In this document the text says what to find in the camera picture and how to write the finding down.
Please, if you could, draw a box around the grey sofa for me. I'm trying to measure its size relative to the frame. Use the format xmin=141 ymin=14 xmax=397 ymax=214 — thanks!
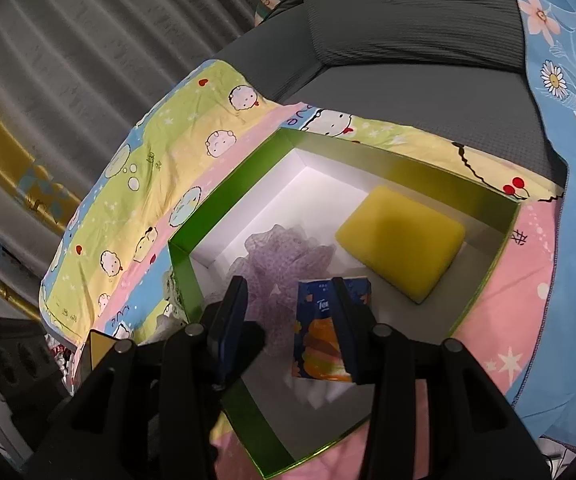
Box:
xmin=213 ymin=0 xmax=568 ymax=186

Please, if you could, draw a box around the green cardboard box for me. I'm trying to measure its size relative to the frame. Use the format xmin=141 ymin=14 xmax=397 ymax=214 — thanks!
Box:
xmin=168 ymin=127 xmax=523 ymax=478

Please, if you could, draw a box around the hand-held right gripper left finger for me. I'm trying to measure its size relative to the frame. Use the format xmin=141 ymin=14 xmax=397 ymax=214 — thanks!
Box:
xmin=28 ymin=275 xmax=269 ymax=480

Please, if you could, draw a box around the black and gold box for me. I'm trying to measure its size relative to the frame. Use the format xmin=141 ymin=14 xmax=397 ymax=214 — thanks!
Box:
xmin=75 ymin=330 xmax=119 ymax=391

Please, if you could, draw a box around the cartoon printed blanket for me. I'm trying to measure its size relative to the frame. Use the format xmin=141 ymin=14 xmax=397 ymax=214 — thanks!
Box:
xmin=38 ymin=59 xmax=568 ymax=480

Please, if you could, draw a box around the yellow sponge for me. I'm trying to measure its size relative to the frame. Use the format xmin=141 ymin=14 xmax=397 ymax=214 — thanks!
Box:
xmin=335 ymin=185 xmax=467 ymax=305

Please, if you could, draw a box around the purple mesh bath pouf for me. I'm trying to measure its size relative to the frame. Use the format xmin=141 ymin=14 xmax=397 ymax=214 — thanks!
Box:
xmin=205 ymin=224 xmax=339 ymax=361

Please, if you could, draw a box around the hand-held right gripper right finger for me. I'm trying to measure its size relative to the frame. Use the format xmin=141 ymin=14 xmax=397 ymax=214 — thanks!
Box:
xmin=330 ymin=276 xmax=551 ymax=480

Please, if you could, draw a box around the pale fleece dish cloth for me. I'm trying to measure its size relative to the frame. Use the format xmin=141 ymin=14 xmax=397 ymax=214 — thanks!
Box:
xmin=160 ymin=267 xmax=189 ymax=321

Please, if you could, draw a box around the blue tissue packet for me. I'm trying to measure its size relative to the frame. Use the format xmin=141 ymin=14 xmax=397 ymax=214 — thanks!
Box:
xmin=290 ymin=277 xmax=373 ymax=408

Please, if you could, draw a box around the black power strip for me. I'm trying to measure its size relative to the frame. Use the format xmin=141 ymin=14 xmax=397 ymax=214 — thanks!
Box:
xmin=0 ymin=314 xmax=71 ymax=411

